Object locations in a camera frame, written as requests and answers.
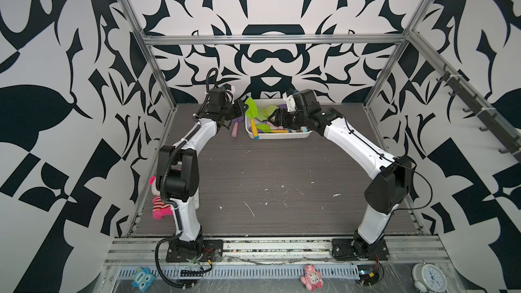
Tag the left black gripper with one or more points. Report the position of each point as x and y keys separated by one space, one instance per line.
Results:
x=239 y=112

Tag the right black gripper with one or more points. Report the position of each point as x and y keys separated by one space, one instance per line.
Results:
x=279 y=117

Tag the purple shovel pink handle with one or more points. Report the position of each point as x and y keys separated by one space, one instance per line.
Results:
x=236 y=123

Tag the green shovel yellow handle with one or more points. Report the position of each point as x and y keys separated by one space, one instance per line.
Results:
x=251 y=114

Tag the white plastic storage box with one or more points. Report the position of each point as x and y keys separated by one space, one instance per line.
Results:
x=263 y=104

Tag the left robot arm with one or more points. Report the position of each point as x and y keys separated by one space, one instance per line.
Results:
x=177 y=177

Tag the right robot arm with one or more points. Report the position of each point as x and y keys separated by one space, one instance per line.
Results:
x=391 y=177

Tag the pink striped plush doll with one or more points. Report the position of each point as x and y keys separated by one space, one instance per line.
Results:
x=160 y=209

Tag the pink bear toy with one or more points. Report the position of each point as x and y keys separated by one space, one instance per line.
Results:
x=312 y=278

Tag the small green circuit board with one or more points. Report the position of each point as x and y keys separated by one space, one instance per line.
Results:
x=370 y=276

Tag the blue owl toy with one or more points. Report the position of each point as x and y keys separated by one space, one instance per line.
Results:
x=143 y=279

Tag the white alarm clock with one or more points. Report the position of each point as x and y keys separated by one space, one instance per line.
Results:
x=429 y=278

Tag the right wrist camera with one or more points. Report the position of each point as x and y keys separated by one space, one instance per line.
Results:
x=290 y=103

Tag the green shovel brown handle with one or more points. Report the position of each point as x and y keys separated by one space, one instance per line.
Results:
x=269 y=110

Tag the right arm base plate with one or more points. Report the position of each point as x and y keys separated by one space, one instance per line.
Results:
x=358 y=249

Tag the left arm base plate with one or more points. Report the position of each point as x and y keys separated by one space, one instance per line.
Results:
x=185 y=251

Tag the white slotted cable duct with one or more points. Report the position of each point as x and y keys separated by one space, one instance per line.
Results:
x=347 y=271

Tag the black wall hook rack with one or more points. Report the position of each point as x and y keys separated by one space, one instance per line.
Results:
x=477 y=106

